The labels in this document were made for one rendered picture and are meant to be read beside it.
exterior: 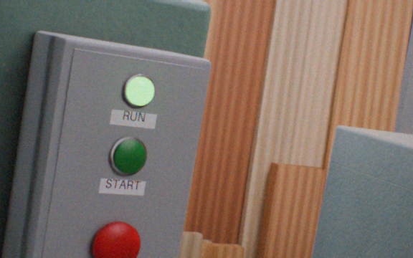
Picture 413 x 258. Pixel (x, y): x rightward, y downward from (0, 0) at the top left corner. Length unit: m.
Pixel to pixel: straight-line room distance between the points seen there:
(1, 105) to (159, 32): 0.12
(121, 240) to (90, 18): 0.15
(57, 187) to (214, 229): 1.66
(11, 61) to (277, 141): 1.67
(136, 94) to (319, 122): 1.80
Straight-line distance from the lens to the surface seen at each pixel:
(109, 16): 0.53
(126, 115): 0.48
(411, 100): 2.66
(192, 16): 0.56
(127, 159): 0.47
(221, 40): 2.06
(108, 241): 0.48
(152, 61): 0.48
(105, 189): 0.48
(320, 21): 2.24
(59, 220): 0.47
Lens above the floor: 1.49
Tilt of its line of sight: 6 degrees down
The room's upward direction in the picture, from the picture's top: 10 degrees clockwise
